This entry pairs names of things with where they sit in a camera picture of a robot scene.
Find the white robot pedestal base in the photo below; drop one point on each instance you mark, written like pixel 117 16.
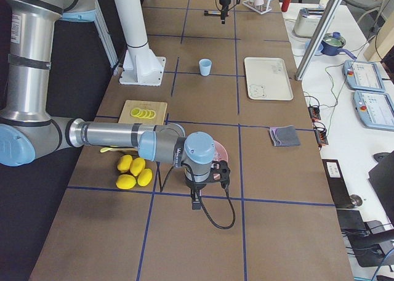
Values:
pixel 141 66

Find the aluminium frame post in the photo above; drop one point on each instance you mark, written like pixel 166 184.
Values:
pixel 317 37

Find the grey folded cloth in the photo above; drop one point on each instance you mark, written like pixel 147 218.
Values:
pixel 287 136

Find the blue saucepan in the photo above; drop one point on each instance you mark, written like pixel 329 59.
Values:
pixel 333 44

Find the lemon slice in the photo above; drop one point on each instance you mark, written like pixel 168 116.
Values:
pixel 151 115
pixel 146 114
pixel 139 115
pixel 135 112

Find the pink bowl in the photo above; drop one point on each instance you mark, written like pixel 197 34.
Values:
pixel 220 152

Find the light blue plastic cup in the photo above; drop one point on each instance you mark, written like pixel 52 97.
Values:
pixel 205 67

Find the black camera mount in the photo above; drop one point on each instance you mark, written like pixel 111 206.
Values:
pixel 219 173

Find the teach pendant tablet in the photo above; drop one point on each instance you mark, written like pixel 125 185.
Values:
pixel 362 75
pixel 375 109

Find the white toaster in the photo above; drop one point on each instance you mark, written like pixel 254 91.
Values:
pixel 307 21

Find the bamboo cutting board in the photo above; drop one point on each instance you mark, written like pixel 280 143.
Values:
pixel 159 107

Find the purple folded cloth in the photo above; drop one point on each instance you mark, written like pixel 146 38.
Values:
pixel 272 133

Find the whole yellow lemon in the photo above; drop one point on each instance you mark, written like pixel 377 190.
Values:
pixel 124 163
pixel 126 181
pixel 137 166
pixel 145 177

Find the steel muddler black tip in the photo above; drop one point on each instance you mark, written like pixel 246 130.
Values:
pixel 211 13

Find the cream bear print tray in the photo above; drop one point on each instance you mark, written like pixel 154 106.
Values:
pixel 267 79

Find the yellow plastic knife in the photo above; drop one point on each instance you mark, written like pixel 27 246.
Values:
pixel 117 149

